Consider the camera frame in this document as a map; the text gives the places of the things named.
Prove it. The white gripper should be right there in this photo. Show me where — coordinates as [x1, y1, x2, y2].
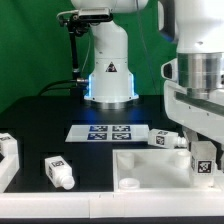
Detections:
[164, 81, 224, 149]

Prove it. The white square tabletop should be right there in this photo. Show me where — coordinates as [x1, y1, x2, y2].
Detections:
[113, 149, 224, 192]

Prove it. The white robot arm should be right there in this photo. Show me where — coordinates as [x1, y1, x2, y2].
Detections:
[71, 0, 224, 144]

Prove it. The white AprilTag base sheet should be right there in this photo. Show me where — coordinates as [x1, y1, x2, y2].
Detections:
[66, 124, 149, 142]

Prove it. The white U-shaped obstacle fence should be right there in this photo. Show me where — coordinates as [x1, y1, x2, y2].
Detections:
[0, 151, 224, 220]

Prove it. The black cable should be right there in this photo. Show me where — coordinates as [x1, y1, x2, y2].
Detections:
[37, 78, 90, 97]

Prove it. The black camera stand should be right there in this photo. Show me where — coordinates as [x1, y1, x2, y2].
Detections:
[56, 7, 112, 88]

